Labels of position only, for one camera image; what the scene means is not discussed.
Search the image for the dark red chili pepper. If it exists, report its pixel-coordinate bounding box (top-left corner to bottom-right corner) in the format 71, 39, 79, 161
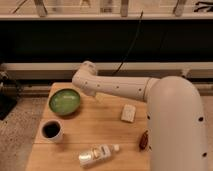
139, 131, 148, 150

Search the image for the green ceramic bowl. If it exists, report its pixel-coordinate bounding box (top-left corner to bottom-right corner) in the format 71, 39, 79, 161
49, 88, 81, 116

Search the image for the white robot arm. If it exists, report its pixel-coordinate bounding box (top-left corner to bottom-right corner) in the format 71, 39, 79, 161
72, 61, 208, 171

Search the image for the clear plastic bottle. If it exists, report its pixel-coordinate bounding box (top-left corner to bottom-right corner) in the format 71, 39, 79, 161
78, 144, 120, 167

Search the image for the white rectangular sponge block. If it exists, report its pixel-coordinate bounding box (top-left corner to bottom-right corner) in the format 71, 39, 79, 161
121, 104, 136, 123

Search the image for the white cup with dark liquid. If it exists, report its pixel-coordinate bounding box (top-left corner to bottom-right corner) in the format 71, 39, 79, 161
41, 120, 63, 143

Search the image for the black equipment at left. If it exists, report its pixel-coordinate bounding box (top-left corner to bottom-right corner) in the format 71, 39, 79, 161
0, 71, 21, 121

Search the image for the black hanging cable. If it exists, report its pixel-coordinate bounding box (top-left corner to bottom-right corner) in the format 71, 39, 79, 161
111, 10, 145, 76

